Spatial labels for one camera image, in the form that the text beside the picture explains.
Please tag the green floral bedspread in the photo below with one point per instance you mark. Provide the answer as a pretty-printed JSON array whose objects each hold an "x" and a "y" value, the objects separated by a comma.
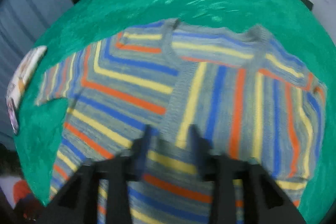
[{"x": 90, "y": 20}]

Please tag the grey blue curtain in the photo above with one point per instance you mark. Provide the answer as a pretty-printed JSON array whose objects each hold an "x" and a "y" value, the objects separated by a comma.
[{"x": 22, "y": 23}]

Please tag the orange chair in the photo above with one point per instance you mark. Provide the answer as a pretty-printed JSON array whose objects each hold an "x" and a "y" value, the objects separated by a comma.
[{"x": 22, "y": 192}]

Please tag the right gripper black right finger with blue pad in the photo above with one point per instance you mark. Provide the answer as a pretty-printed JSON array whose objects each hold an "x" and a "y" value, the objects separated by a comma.
[{"x": 263, "y": 200}]

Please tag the striped knit sweater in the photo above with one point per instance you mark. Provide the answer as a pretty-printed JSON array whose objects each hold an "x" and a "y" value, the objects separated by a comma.
[{"x": 247, "y": 95}]

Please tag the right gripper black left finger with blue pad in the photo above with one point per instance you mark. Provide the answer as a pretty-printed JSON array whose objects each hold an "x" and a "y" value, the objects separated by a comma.
[{"x": 77, "y": 200}]

